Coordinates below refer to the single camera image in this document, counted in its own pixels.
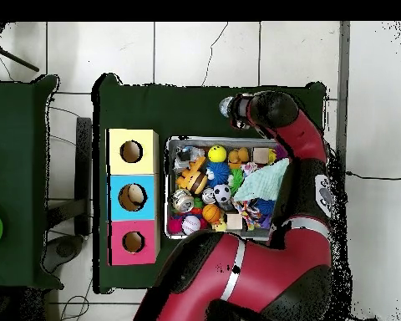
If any mint green knitted cloth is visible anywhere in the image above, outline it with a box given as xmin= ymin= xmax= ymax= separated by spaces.
xmin=233 ymin=157 xmax=291 ymax=202

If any wooden box with three holes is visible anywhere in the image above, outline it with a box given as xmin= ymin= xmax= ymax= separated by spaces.
xmin=106 ymin=128 xmax=161 ymax=267

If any blue fuzzy puffer ball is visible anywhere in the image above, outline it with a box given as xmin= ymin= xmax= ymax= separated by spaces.
xmin=206 ymin=161 xmax=231 ymax=189

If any black and white soccer ball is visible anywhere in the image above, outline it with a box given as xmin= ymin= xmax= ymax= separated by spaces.
xmin=212 ymin=183 xmax=232 ymax=204

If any yellow smiley ball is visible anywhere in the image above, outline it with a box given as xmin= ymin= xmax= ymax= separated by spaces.
xmin=207 ymin=145 xmax=227 ymax=164

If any small orange basketball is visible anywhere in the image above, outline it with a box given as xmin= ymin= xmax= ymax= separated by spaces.
xmin=201 ymin=204 xmax=222 ymax=224

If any white baseball with red stitching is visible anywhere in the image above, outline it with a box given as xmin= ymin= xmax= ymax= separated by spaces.
xmin=180 ymin=215 xmax=201 ymax=236

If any small wooden cube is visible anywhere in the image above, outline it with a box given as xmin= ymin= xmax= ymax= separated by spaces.
xmin=226 ymin=212 xmax=243 ymax=231
xmin=252 ymin=147 xmax=271 ymax=165

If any dark green side table cloth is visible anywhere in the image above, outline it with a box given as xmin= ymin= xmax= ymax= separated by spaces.
xmin=0 ymin=74 xmax=65 ymax=290

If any black tripod leg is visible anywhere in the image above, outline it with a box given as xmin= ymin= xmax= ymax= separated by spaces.
xmin=0 ymin=41 xmax=40 ymax=73

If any wire mesh bin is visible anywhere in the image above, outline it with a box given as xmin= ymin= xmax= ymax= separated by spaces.
xmin=165 ymin=135 xmax=290 ymax=241

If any black floor cable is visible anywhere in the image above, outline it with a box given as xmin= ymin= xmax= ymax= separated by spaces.
xmin=345 ymin=171 xmax=401 ymax=181

